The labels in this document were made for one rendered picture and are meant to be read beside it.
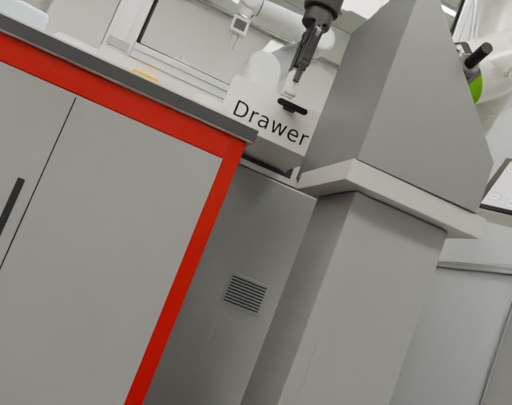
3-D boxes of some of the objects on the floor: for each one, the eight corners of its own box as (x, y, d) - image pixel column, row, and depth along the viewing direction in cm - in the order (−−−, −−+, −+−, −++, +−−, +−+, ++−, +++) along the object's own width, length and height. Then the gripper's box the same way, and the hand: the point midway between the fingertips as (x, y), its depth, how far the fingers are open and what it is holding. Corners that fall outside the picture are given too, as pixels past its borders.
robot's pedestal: (351, 652, 101) (495, 221, 111) (182, 607, 94) (350, 154, 104) (295, 557, 130) (412, 222, 140) (162, 517, 123) (296, 171, 133)
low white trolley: (92, 551, 100) (260, 128, 110) (-330, 437, 87) (-94, -33, 97) (92, 435, 156) (204, 161, 166) (-163, 354, 143) (-25, 63, 153)
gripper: (297, 17, 164) (265, 96, 160) (317, -5, 149) (283, 82, 146) (321, 29, 166) (291, 108, 162) (344, 9, 151) (311, 96, 147)
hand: (292, 83), depth 154 cm, fingers closed
